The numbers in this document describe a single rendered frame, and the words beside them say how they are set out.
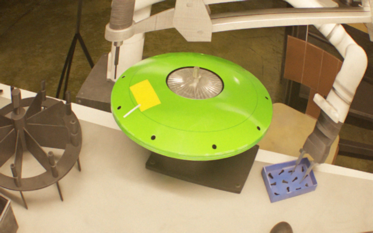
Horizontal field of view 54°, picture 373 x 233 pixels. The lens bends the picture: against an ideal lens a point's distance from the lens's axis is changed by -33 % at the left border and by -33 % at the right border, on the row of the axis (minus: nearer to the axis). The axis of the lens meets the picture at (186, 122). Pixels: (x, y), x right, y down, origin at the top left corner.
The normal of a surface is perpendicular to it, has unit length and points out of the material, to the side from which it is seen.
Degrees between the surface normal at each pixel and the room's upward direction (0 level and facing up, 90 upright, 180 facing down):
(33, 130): 87
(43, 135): 87
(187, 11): 90
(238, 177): 0
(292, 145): 0
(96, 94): 0
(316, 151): 63
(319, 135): 71
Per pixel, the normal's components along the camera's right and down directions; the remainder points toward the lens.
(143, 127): -0.18, -0.52
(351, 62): -0.59, 0.32
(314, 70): -0.39, 0.56
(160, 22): -0.02, 0.63
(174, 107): 0.00, -0.65
